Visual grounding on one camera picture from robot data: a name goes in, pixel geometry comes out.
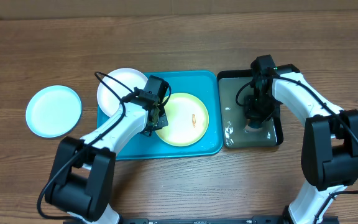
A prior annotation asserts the teal plastic tray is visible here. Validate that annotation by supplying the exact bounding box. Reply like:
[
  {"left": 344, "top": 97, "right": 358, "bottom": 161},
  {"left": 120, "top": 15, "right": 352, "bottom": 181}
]
[{"left": 96, "top": 70, "right": 224, "bottom": 161}]

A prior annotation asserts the white plate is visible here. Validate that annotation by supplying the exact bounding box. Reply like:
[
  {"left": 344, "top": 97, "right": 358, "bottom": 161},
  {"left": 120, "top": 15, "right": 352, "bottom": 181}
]
[{"left": 96, "top": 68, "right": 148, "bottom": 117}]

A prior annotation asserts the black water tray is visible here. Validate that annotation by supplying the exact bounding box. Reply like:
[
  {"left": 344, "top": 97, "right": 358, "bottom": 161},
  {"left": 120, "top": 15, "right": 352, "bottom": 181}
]
[{"left": 217, "top": 69, "right": 283, "bottom": 149}]

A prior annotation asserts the yellow plate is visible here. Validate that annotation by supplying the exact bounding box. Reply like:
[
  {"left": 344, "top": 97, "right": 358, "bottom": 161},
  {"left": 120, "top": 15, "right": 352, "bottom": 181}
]
[{"left": 156, "top": 93, "right": 209, "bottom": 147}]

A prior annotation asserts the light blue plate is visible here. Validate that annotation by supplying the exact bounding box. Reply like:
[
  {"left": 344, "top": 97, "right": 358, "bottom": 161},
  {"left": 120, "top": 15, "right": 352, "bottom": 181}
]
[{"left": 25, "top": 85, "right": 82, "bottom": 138}]

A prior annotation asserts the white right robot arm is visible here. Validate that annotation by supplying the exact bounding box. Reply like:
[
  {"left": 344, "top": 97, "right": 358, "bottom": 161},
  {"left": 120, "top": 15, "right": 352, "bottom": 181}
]
[{"left": 240, "top": 55, "right": 358, "bottom": 223}]

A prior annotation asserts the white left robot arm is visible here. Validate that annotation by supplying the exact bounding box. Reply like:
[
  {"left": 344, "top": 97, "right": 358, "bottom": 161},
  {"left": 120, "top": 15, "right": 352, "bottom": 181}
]
[{"left": 37, "top": 75, "right": 172, "bottom": 223}]

